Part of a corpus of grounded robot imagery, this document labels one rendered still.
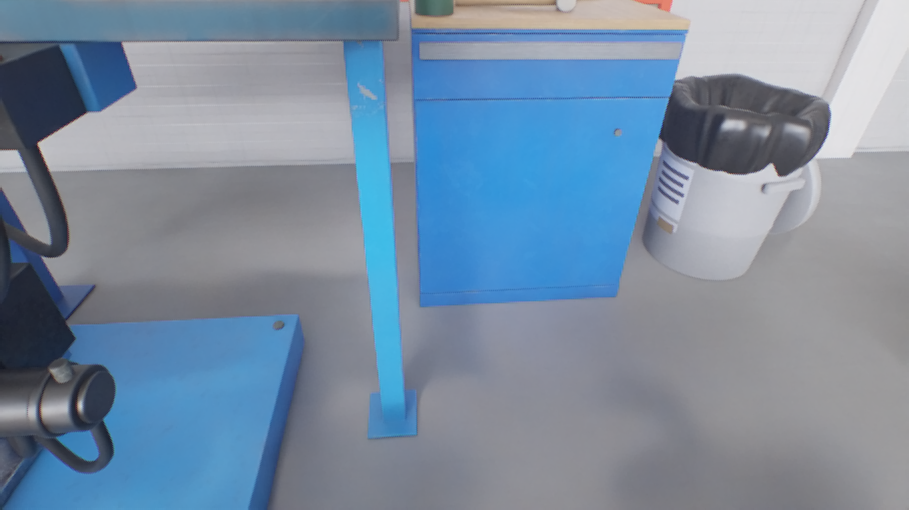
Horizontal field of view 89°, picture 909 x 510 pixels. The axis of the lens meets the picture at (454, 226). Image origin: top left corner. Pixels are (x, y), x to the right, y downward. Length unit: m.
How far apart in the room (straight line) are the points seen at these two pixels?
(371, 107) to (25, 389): 0.69
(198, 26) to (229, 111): 2.07
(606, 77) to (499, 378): 0.91
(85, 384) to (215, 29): 0.60
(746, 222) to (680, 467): 0.90
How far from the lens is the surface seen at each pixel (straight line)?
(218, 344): 1.52
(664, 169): 1.93
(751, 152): 1.74
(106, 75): 0.75
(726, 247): 1.97
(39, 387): 0.97
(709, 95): 2.10
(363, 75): 0.80
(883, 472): 1.71
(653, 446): 1.44
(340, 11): 0.60
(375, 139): 0.84
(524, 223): 1.50
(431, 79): 1.27
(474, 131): 1.33
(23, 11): 0.73
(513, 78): 1.30
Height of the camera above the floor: 1.13
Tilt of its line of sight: 33 degrees down
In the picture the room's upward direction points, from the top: 1 degrees clockwise
